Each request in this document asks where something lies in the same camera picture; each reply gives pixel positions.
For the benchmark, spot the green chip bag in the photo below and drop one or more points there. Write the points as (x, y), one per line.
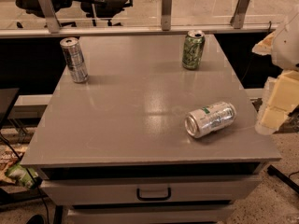
(26, 177)

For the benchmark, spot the black side table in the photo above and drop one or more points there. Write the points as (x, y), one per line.
(8, 98)

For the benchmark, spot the grey drawer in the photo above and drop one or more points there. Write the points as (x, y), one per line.
(152, 215)
(123, 190)

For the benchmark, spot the middle metal rail bracket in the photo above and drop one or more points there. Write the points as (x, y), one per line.
(166, 9)

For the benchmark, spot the right metal rail bracket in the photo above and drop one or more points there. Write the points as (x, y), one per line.
(238, 18)

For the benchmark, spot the grey drawer cabinet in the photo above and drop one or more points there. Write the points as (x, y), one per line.
(127, 120)

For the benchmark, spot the metal glass partition rail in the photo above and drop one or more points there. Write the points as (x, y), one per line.
(122, 30)

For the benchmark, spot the black office chair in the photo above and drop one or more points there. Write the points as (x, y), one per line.
(104, 9)
(46, 0)

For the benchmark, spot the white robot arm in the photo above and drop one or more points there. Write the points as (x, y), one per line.
(283, 44)

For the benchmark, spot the green standing soda can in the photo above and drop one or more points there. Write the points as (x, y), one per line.
(193, 49)

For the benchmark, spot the metal rail bracket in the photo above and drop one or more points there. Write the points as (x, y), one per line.
(238, 18)
(50, 16)
(166, 9)

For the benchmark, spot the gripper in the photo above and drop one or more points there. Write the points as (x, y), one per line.
(288, 48)

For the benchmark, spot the left metal rail bracket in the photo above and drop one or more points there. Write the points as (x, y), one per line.
(50, 16)

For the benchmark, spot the black drawer handle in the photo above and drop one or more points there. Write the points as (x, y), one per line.
(150, 195)

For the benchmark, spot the lower grey drawer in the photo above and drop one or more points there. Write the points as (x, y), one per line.
(152, 215)

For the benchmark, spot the black office chair left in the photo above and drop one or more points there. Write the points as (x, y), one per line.
(46, 0)

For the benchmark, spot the top grey drawer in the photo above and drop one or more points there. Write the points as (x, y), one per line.
(123, 190)

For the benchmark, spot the silver standing slim can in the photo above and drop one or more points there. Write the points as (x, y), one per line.
(74, 59)

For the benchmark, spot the black stand leg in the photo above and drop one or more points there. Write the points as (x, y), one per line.
(271, 170)

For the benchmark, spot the silver 7up can lying down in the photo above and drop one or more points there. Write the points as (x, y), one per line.
(208, 119)

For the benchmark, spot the black office chair right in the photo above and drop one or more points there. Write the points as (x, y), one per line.
(104, 9)

